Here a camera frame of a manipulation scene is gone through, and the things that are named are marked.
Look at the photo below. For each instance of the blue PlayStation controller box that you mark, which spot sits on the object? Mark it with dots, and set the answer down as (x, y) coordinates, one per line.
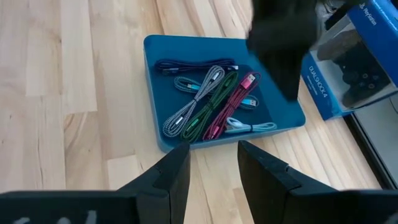
(320, 93)

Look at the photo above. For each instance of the blue plastic bin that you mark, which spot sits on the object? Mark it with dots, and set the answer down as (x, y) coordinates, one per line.
(161, 99)

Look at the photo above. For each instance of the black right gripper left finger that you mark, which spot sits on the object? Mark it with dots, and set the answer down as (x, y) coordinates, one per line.
(164, 193)

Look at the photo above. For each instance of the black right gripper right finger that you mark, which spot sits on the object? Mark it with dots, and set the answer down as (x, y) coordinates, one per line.
(264, 186)

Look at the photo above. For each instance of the black game controller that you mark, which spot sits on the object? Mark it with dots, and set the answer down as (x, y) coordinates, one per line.
(360, 74)

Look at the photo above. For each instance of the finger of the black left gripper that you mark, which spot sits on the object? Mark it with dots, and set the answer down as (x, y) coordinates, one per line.
(301, 46)
(267, 37)

